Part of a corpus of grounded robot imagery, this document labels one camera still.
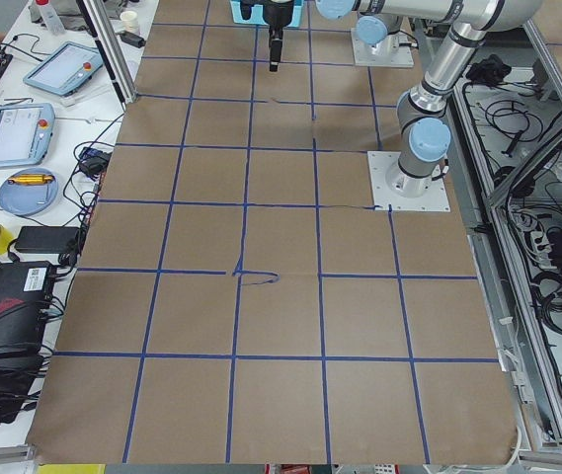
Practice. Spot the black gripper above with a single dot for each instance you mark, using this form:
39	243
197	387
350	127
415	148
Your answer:
277	16

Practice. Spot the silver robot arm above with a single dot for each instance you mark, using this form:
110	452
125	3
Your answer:
372	27
425	137

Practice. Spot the turquoise plastic bin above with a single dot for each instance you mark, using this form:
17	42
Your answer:
300	12

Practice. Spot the teach pendant far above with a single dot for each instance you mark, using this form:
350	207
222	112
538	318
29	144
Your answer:
66	70

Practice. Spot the teach pendant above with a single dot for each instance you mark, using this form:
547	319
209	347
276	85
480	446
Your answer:
25	133
66	70

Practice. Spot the teach pendant near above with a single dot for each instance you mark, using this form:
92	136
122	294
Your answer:
25	133

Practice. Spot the blue plate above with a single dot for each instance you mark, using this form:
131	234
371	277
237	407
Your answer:
28	192

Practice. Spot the black power adapter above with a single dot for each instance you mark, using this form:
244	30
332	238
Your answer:
46	240

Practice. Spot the black computer box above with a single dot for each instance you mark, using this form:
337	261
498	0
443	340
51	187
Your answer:
26	305

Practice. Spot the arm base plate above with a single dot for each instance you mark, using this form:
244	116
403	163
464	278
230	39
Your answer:
393	190
394	52

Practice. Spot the aluminium frame post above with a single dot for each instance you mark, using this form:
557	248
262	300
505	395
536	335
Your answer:
101	30

